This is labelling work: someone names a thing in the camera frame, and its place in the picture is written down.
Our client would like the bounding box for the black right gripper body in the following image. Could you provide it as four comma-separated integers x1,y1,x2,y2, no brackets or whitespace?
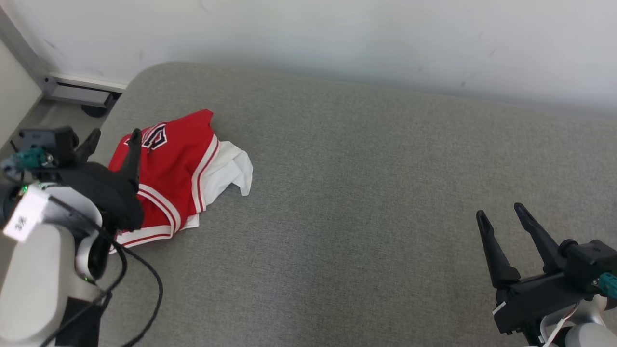
492,272,604,335

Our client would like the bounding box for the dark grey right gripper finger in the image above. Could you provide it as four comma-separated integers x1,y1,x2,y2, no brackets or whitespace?
476,210,522,289
513,202,566,275

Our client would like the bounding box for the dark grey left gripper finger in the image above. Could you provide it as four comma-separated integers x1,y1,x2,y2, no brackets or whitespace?
75,128,102,163
118,128,143,191

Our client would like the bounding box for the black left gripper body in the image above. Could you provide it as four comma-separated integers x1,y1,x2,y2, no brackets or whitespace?
47,161,145,232

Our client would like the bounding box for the red Bulls 23 jersey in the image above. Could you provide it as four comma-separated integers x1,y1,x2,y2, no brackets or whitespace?
107,109,254,254

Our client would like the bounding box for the black round floor foot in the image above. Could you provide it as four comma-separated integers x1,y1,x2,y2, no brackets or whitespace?
81,103,109,119

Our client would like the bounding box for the grey metal floor rail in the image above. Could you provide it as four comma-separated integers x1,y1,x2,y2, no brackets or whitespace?
43,73,127,108

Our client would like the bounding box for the teal left camera connector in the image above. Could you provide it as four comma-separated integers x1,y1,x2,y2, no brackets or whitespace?
1,147,49,173

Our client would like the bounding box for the teal camera connector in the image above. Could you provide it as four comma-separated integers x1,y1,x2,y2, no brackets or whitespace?
1,147,49,173
598,272,617,300

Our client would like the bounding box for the teal right camera connector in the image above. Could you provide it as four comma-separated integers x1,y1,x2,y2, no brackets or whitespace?
598,272,617,300

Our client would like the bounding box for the grey metal frame post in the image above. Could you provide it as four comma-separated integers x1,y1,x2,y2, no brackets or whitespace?
0,7,49,90

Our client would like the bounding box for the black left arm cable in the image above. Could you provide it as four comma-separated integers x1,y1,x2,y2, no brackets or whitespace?
41,195,164,347

